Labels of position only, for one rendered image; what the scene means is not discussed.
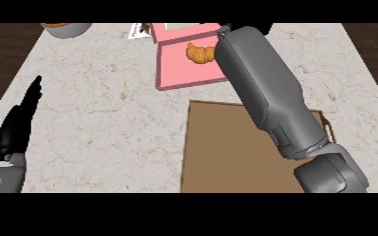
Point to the pink tray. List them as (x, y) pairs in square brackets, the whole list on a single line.
[(185, 60)]

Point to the grey bowl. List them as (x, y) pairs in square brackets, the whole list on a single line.
[(67, 29)]

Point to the brown cardboard box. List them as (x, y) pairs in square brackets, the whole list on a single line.
[(231, 150)]

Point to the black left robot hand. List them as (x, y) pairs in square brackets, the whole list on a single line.
[(23, 120)]

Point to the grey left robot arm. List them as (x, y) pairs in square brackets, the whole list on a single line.
[(11, 175)]

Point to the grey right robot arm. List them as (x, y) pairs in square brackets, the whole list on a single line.
[(267, 93)]

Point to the white paper card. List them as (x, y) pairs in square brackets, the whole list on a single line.
[(140, 31)]

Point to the golden brown croissant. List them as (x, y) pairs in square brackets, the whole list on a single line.
[(200, 54)]

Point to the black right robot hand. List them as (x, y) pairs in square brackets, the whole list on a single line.
[(249, 25)]

